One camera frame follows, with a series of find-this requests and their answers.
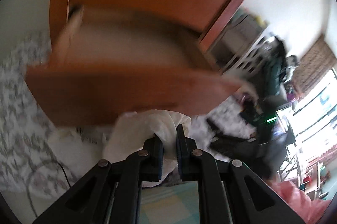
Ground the wooden nightstand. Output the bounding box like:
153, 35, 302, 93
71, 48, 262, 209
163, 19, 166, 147
49, 0, 257, 77

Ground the coral pink cloth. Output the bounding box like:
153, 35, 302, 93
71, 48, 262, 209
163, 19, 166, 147
271, 179, 332, 224

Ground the white sheer underwear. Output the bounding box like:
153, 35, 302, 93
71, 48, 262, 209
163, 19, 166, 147
101, 109, 191, 182

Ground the black garment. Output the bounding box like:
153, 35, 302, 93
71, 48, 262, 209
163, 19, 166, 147
266, 34, 289, 64

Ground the teal jacket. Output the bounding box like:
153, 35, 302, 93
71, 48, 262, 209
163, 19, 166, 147
263, 55, 287, 98

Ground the white cutout rack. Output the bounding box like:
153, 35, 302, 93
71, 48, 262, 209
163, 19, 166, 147
218, 13, 274, 77

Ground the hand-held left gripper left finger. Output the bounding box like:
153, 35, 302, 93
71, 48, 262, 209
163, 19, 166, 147
32, 134, 165, 224

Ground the white underwear with black trim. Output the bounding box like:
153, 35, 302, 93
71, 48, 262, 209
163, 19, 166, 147
49, 126, 116, 158

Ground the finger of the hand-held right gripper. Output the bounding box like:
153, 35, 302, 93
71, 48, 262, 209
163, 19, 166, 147
207, 119, 257, 158

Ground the brown patterned curtain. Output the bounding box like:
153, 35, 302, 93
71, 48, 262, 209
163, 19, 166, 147
292, 38, 337, 94

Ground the teal checkered cloth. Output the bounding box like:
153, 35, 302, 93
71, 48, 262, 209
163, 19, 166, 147
139, 180, 201, 224

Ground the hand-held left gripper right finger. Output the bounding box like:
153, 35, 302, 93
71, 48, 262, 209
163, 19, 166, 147
176, 124, 307, 224

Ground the floral blanket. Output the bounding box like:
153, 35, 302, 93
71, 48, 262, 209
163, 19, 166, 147
0, 32, 258, 198

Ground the thin black cable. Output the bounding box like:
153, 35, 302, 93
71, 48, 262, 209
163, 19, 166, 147
26, 161, 77, 224

